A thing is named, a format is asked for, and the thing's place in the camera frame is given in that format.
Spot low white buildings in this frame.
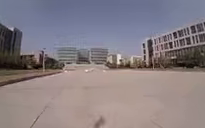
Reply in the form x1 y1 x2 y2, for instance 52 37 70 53
107 53 144 67

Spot dry grass strip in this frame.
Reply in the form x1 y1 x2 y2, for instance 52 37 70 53
0 68 63 84

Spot pole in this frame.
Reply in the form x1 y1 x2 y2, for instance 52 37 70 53
41 47 47 72

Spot pale grey concrete pavement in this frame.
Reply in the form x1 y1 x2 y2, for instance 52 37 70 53
0 63 205 128

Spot low brown building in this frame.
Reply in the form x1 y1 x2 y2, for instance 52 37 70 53
20 53 38 68

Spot grey curved glass building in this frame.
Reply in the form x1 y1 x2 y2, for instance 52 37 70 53
55 46 110 65

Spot white building with window rows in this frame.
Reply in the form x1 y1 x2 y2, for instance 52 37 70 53
141 18 205 68

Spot dark glass building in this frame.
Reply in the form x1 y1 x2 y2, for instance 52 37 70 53
0 17 24 66

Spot dark kerb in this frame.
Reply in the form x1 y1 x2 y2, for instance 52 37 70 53
0 70 64 90

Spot row of bare trees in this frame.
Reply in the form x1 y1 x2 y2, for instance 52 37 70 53
146 49 205 69

